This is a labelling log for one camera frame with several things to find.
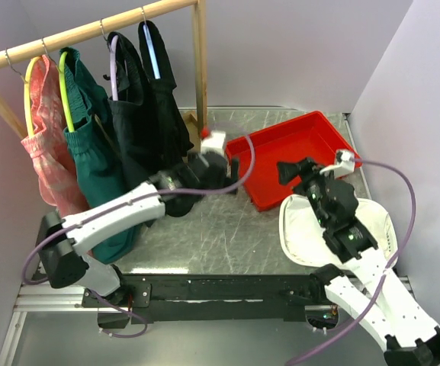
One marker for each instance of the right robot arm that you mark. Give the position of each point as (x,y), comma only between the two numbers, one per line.
(351,246)

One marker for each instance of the wooden clothes rack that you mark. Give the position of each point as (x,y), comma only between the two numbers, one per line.
(27,51)

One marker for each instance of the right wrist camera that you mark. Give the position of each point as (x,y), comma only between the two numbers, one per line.
(343,165)

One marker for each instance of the dark green shorts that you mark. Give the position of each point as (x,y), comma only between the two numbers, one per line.
(131,119)

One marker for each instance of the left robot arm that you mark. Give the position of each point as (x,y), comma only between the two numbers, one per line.
(171,192)

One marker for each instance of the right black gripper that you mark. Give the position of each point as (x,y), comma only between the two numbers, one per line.
(306,169)

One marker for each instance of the pink patterned shorts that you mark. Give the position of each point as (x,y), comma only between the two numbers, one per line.
(47,148)

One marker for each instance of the lilac hanger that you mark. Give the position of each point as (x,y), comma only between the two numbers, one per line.
(118,70)

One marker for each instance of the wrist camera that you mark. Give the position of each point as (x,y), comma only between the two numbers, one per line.
(343,165)
(213,141)

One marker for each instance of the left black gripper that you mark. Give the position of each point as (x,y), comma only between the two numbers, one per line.
(226,181)

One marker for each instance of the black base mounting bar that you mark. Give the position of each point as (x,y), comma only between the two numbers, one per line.
(190,297)

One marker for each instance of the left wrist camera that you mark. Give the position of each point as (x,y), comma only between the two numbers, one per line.
(213,141)

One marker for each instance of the light blue hanger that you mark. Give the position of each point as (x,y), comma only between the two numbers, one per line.
(150,47)

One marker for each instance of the black shorts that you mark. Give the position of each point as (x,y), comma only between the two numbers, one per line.
(174,135)

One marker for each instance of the lime green hanger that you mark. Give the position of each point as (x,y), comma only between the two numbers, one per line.
(63,92)

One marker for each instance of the yellow hanger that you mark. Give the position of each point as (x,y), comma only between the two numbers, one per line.
(27,96)

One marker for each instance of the aluminium rail frame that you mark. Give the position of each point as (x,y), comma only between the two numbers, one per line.
(381,313)

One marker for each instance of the white perforated laundry basket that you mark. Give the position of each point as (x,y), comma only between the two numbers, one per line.
(301,236)

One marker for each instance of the red plastic tray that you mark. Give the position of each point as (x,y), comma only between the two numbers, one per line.
(310,135)

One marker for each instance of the teal green shorts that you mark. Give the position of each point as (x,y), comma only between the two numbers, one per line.
(93,145)

